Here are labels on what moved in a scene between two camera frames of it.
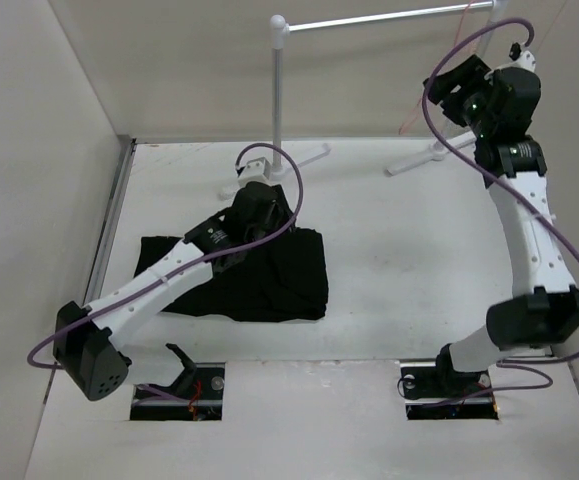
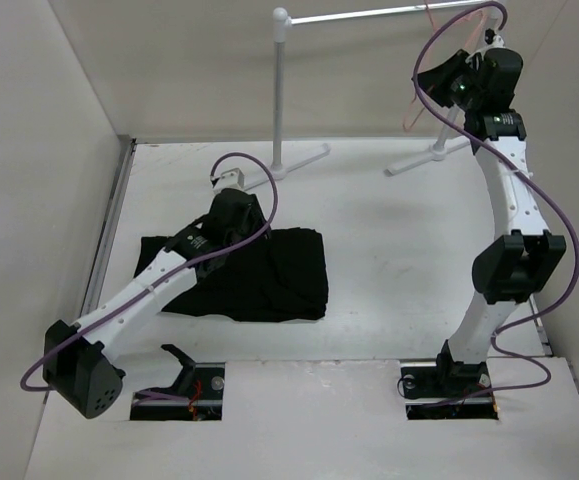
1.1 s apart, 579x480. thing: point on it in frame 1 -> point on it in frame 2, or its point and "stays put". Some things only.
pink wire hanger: x=458 y=37 -> x=408 y=122
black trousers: x=286 y=279 stays put
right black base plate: x=440 y=392 stays put
